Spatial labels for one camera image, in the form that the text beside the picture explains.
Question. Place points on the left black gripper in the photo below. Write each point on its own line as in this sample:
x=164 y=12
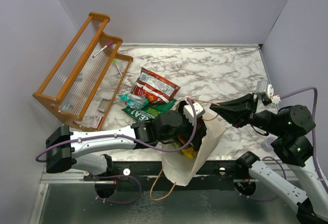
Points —
x=201 y=131

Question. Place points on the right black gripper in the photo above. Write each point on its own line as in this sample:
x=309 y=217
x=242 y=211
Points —
x=239 y=110

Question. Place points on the white paper bag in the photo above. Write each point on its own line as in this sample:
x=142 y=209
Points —
x=180 y=167

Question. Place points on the green chips bag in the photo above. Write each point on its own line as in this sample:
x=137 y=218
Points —
x=149 y=112

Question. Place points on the red chips bag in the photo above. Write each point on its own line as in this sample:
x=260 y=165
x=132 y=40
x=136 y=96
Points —
x=155 y=88

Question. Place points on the teal snack packet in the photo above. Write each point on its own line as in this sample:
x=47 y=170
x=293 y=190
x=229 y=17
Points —
x=133 y=101

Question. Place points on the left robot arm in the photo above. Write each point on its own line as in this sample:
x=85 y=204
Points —
x=66 y=149

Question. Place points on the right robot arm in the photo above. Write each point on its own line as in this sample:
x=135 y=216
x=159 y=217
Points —
x=290 y=125

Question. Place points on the yellow snack packet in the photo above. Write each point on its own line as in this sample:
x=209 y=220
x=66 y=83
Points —
x=189 y=152

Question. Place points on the small plastic cup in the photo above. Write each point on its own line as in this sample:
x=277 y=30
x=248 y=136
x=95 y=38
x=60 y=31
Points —
x=266 y=145

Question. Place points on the grey metal box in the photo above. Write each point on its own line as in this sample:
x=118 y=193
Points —
x=103 y=105

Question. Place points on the red white small box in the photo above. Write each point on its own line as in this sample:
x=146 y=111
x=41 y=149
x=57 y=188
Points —
x=96 y=122

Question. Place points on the green capped marker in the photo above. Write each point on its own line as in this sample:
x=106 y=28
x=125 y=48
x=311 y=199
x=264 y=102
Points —
x=117 y=67

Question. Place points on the orange wooden rack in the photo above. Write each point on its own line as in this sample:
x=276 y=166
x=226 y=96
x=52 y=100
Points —
x=77 y=83

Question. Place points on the pink capped marker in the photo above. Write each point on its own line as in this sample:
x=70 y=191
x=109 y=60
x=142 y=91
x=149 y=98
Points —
x=102 y=49

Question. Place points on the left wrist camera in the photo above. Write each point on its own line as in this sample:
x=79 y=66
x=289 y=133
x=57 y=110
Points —
x=188 y=111

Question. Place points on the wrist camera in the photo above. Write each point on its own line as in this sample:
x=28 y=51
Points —
x=188 y=111
x=265 y=93

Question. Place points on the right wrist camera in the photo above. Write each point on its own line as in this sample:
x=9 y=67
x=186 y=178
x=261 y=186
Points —
x=265 y=93

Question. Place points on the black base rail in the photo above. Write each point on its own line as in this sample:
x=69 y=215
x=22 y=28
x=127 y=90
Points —
x=132 y=176

